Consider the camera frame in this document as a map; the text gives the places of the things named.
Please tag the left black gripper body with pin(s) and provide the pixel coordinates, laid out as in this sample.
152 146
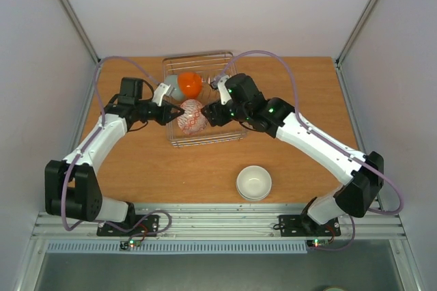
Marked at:
160 119

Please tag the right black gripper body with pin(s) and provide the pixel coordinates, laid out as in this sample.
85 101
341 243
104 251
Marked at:
220 114

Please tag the red patterned ceramic bowl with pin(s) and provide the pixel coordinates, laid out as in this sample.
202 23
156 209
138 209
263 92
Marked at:
192 121

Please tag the teal patterned ceramic bowl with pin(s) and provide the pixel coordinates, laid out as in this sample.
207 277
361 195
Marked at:
176 92

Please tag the white and orange bowl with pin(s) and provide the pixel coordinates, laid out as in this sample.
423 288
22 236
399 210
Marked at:
190 84

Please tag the chrome wire dish rack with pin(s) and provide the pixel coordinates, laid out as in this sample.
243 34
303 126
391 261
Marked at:
207 65

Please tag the blue zigzag patterned bowl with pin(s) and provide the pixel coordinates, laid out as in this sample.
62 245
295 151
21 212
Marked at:
254 181

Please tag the striped ceramic bowl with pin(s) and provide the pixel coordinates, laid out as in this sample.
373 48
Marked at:
254 199

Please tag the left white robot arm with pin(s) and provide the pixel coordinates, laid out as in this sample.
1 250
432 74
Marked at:
71 186

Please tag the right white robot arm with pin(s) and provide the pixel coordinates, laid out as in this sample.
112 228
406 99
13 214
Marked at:
359 174

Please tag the left small circuit board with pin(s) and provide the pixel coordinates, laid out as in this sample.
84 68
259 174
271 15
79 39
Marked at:
131 244

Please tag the small circuit board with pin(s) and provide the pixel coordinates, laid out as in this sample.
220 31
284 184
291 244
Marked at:
318 243
131 244

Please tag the right small circuit board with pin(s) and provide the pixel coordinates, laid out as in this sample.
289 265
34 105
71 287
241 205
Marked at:
318 243

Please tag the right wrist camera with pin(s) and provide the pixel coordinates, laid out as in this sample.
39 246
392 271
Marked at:
218 84

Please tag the aluminium rail frame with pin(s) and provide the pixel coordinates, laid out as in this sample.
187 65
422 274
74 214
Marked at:
247 221

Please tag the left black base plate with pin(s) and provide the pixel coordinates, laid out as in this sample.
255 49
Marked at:
126 228

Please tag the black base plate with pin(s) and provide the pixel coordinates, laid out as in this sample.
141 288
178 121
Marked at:
292 225
126 228

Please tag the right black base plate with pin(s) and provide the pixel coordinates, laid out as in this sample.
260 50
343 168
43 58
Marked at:
292 225

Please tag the grey slotted cable duct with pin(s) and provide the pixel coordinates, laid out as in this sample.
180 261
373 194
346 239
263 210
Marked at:
179 247

